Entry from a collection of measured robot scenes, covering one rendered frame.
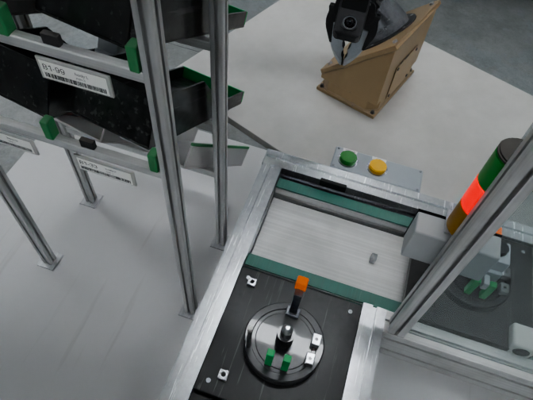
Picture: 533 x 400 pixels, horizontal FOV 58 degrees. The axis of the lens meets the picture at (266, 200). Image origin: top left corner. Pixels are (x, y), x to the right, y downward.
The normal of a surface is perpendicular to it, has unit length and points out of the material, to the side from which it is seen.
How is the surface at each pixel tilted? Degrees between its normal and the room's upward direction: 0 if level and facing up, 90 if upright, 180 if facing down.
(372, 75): 90
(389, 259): 0
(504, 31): 0
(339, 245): 0
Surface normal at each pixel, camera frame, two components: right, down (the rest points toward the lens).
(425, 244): -0.31, 0.76
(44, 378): 0.07, -0.58
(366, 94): -0.59, 0.63
